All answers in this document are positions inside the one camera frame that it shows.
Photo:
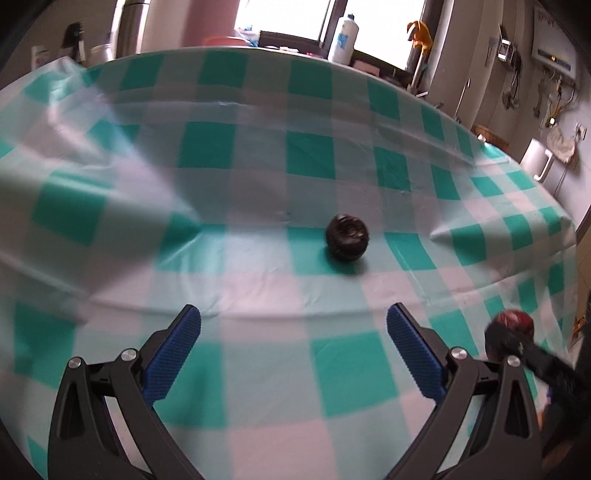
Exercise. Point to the wrinkled blackish brown fruit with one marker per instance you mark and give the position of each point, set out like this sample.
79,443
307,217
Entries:
347,237

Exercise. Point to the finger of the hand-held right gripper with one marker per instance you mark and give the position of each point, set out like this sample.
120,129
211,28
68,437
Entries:
505,340

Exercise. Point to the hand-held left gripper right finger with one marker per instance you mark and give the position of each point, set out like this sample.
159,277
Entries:
415,346

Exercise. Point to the white packet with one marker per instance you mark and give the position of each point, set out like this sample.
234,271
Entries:
40,56

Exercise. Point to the yellow rubber glove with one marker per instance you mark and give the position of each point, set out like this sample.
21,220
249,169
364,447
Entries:
420,32

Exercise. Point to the steel thermos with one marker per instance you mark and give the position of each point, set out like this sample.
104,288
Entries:
131,25

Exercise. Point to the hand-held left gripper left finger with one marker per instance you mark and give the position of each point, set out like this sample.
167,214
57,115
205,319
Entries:
173,350

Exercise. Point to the white cup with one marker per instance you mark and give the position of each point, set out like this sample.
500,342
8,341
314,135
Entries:
101,53

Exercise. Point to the white water heater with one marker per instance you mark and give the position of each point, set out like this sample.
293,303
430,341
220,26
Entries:
556,50

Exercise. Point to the wrinkled dark red passion fruit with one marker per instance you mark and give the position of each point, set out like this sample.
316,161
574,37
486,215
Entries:
517,319

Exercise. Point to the hanging white rag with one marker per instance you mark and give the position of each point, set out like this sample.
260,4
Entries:
561,141

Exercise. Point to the white bottle blue label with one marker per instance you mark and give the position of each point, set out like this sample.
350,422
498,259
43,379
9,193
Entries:
344,42

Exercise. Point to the red basin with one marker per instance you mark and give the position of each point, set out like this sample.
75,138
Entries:
221,40

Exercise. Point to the green white checkered tablecloth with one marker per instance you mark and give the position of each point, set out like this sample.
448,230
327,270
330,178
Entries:
258,194

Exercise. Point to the woven basket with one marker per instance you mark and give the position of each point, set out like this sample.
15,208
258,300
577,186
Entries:
491,135

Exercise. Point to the white mug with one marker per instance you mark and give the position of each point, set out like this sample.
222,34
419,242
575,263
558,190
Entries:
538,159

